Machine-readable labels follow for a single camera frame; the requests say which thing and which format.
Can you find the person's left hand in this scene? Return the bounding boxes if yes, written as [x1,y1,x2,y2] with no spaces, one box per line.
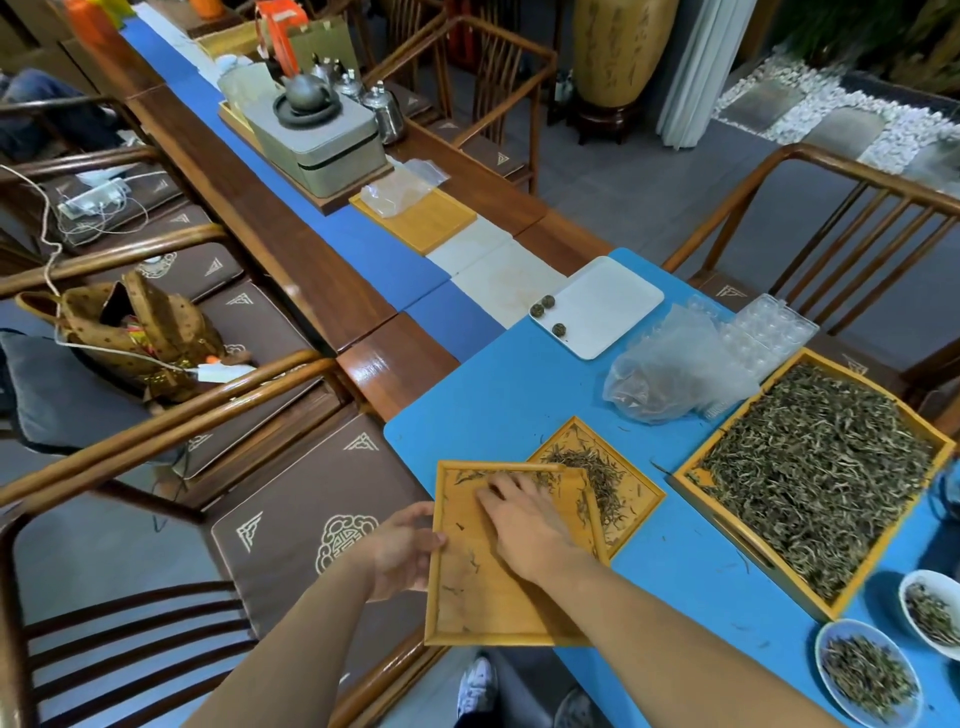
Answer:
[352,501,448,603]

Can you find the person's right hand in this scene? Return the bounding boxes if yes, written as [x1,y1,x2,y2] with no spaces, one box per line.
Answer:
[476,472,595,591]

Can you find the rectangular bamboo tray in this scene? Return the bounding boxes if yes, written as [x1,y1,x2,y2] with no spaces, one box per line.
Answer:
[423,460,611,648]

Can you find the person's left forearm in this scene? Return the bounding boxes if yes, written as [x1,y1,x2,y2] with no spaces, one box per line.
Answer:
[183,553,374,728]

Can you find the person's right forearm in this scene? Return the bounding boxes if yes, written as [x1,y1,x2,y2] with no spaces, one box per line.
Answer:
[540,551,852,728]

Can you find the brown patterned seat cushion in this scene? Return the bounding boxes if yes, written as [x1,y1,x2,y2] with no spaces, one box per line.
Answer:
[132,240,246,303]
[174,280,333,482]
[41,168,190,250]
[210,411,438,685]

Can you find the loose tea leaves small heap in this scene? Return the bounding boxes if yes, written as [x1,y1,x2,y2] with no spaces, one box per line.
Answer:
[540,444,627,526]

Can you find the blue table mat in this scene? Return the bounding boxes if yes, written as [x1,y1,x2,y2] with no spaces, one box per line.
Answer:
[383,248,960,728]

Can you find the small square bamboo tray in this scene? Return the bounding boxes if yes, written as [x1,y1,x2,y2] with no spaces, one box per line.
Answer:
[528,416,667,561]

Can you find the person's white left shoe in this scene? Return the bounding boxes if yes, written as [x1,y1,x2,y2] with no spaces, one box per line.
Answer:
[455,654,499,722]

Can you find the person's grey right shoe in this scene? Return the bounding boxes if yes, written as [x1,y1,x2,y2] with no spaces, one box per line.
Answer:
[552,687,603,728]

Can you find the crumpled clear plastic bag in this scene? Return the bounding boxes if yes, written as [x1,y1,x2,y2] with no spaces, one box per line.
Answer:
[603,303,760,426]

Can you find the white rectangular plastic tray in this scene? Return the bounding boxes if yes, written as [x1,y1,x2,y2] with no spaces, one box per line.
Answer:
[528,256,666,362]

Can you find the white cloth mat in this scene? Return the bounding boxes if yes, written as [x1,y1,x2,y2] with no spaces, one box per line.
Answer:
[426,216,569,330]

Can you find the long blue table runner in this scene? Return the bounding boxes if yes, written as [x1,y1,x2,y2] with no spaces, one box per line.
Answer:
[120,15,508,366]

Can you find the wooden armchair with slat back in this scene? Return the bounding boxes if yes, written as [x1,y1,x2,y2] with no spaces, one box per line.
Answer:
[363,13,561,197]
[0,222,340,481]
[663,143,960,440]
[0,348,453,728]

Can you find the yellow slatted bamboo tray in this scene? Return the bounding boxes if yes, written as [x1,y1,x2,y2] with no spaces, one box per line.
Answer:
[349,187,479,257]

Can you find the large deep bamboo box tray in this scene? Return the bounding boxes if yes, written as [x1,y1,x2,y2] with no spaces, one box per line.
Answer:
[670,348,958,623]

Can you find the brown dotted handbag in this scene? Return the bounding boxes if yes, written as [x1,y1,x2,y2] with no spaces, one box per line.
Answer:
[14,269,228,404]

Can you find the small clear zip bags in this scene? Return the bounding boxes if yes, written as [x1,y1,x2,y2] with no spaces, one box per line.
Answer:
[360,158,451,219]

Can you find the large pile of tea leaves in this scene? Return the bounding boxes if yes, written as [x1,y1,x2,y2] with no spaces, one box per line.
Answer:
[693,363,937,601]

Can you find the clear plastic mould tray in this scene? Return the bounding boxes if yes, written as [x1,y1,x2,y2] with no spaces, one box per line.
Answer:
[688,293,821,418]

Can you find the brown seat cushion dark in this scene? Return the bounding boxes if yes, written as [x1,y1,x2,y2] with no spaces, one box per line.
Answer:
[427,117,530,180]

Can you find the dark grey pillow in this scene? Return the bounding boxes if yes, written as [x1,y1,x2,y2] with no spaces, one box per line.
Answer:
[0,329,186,456]

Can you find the grey tea tray box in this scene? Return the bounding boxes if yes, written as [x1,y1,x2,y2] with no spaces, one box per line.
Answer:
[243,88,388,200]

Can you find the white bowl with blue rim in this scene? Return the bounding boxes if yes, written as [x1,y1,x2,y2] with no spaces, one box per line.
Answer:
[814,618,924,728]

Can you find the dark wooden vase stand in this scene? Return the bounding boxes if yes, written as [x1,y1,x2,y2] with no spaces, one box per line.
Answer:
[573,96,640,147]

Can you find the tea leaves in rimmed bowl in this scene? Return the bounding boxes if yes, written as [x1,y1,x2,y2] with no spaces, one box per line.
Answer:
[822,636,918,717]

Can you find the dark round teapot saucer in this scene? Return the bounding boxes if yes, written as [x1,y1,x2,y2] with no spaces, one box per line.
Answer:
[271,91,343,129]

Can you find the dark clay teapot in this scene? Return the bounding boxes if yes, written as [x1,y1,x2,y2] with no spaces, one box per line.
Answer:
[282,72,334,115]

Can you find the white porcelain bowl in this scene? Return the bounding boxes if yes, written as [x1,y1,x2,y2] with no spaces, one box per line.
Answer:
[897,569,960,663]

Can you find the white power strip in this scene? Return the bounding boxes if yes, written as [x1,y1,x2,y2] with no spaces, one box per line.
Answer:
[57,177,133,221]

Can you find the tea leaves in porcelain bowl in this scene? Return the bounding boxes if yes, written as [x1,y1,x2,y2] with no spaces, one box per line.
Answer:
[905,583,960,646]

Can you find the clear glass pitcher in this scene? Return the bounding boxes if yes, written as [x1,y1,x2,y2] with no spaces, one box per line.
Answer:
[216,62,283,115]

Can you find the olive green box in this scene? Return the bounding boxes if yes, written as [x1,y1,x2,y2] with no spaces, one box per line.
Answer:
[288,15,362,77]

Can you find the large yellow ceramic vase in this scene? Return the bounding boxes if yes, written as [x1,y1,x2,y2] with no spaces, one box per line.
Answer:
[570,0,681,111]

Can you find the white curtain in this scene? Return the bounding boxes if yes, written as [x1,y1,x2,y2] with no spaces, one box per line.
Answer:
[655,0,759,152]

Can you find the white pebble bed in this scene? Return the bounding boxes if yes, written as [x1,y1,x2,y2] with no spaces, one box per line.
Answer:
[711,46,960,177]

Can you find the white charger with cable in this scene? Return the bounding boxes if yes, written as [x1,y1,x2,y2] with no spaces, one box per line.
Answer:
[0,163,258,385]

